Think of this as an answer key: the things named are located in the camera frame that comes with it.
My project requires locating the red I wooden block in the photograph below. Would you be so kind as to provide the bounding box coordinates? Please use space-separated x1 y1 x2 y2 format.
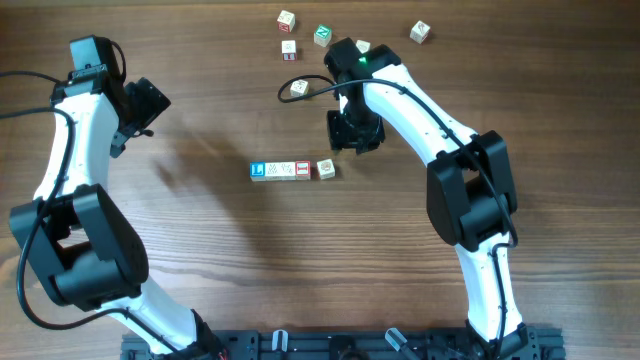
295 161 312 180

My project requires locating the wooden block yellow picture side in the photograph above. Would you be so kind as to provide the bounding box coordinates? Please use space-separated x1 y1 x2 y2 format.
279 162 296 181

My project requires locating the wooden block letter M outline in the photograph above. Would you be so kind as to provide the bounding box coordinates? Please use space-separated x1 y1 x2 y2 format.
265 162 281 181

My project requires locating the blue L wooden block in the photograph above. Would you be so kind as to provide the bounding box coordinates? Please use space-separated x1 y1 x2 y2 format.
249 162 266 182

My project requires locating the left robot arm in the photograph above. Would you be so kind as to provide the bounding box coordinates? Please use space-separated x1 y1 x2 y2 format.
9 35 228 359

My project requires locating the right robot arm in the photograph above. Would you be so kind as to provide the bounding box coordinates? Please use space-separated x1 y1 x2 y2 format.
324 38 522 357

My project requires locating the blue-sided wooden block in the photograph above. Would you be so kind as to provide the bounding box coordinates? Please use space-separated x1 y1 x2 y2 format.
356 40 371 53

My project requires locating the green N wooden block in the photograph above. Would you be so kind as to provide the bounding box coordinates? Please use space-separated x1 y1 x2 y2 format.
314 24 333 48

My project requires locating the block with number six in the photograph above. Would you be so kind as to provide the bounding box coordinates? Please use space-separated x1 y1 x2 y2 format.
281 40 297 61

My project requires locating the plain block far right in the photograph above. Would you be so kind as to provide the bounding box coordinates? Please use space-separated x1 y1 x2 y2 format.
410 20 431 44

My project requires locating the red-sided block top left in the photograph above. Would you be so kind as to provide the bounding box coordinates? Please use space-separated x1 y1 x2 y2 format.
277 10 296 33

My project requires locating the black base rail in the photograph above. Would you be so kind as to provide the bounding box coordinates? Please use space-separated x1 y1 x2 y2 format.
119 327 566 360

